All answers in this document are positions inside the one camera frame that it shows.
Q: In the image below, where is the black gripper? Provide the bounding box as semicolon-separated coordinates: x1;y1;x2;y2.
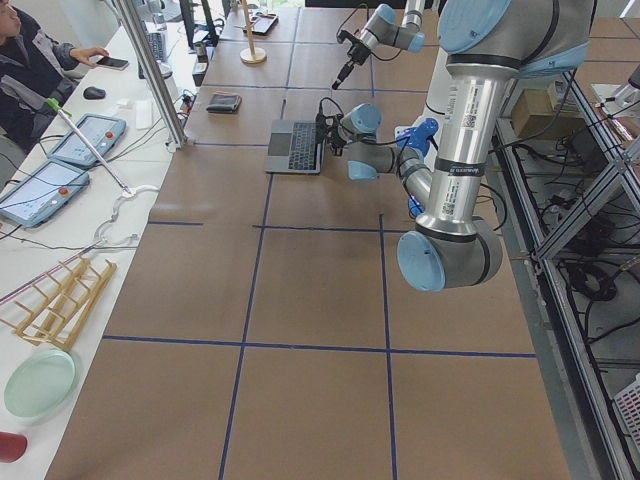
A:
331;30;371;90
315;111;345;155

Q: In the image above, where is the grey laptop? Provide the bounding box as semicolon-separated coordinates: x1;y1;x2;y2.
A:
264;120;324;175

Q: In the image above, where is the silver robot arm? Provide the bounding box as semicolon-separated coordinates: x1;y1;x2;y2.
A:
331;1;433;90
316;1;596;291

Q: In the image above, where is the wooden mug tree stand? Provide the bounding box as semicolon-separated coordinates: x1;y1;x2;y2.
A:
238;0;267;65

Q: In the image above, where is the folded grey pink cloth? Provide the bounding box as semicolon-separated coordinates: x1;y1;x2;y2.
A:
206;92;242;114

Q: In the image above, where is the orange black electronics board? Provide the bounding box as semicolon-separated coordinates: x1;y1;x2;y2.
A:
178;90;197;117

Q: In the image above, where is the cardboard box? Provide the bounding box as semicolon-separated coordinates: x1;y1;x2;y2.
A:
511;89;585;140

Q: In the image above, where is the black keyboard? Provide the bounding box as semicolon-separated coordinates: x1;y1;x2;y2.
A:
146;31;172;79

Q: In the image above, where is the upper teach pendant tablet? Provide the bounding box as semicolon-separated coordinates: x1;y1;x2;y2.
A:
48;112;127;169

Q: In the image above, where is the teach pendant tablet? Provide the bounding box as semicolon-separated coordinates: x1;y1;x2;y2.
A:
48;112;127;169
1;160;89;228

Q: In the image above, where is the black smartphone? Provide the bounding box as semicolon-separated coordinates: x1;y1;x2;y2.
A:
96;56;129;71

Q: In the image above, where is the black computer mouse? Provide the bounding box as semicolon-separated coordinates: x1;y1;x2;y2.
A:
83;86;106;100

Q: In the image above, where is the metal grabber stick green tip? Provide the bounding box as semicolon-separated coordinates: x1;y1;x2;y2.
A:
45;98;137;198

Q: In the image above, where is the seated person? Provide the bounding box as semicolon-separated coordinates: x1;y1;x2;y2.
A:
1;1;109;153

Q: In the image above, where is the lower teach pendant tablet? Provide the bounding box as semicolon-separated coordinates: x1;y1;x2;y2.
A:
1;160;89;228

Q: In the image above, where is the wooden dish rack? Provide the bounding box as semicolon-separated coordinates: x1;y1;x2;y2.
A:
1;257;117;352

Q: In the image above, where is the pale green plate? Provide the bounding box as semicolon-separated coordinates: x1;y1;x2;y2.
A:
4;349;76;419

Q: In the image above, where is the white plastic basket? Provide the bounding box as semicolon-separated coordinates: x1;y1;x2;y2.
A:
613;374;640;450

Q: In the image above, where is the red cylinder cup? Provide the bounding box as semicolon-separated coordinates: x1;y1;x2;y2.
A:
0;431;28;463

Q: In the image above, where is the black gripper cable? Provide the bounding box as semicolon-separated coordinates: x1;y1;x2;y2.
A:
318;97;411;151

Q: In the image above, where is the aluminium frame post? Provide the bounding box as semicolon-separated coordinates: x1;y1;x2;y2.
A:
105;1;188;153

